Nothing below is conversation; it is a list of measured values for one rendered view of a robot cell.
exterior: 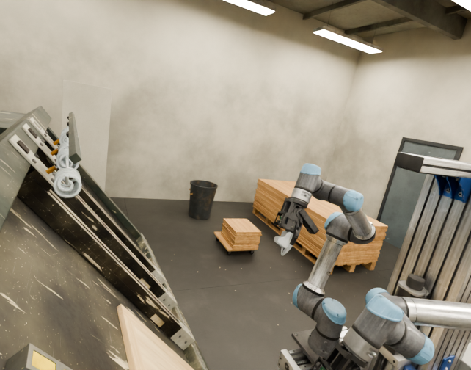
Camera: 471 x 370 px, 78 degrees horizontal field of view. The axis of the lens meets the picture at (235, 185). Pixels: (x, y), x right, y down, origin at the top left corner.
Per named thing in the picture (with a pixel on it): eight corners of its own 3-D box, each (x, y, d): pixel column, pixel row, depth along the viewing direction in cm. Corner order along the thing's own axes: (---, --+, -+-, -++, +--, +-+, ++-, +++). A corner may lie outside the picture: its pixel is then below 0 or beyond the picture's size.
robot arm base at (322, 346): (324, 332, 153) (329, 316, 151) (345, 354, 140) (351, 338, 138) (301, 336, 147) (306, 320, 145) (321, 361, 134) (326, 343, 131)
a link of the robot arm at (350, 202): (375, 255, 139) (349, 211, 105) (353, 245, 147) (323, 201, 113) (386, 235, 141) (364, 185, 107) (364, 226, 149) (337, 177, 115)
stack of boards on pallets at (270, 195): (374, 270, 475) (389, 226, 456) (325, 274, 430) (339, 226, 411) (289, 213, 689) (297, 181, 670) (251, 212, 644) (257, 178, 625)
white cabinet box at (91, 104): (101, 226, 451) (111, 89, 401) (58, 226, 425) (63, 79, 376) (101, 211, 503) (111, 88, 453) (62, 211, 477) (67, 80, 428)
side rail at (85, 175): (130, 244, 245) (141, 236, 248) (28, 133, 189) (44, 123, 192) (128, 239, 252) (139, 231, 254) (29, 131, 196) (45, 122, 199)
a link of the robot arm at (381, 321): (415, 319, 69) (389, 300, 68) (388, 357, 70) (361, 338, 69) (395, 303, 77) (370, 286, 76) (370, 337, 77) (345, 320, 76)
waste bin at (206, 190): (216, 221, 556) (221, 189, 541) (188, 221, 533) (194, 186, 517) (207, 211, 603) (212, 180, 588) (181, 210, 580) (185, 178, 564)
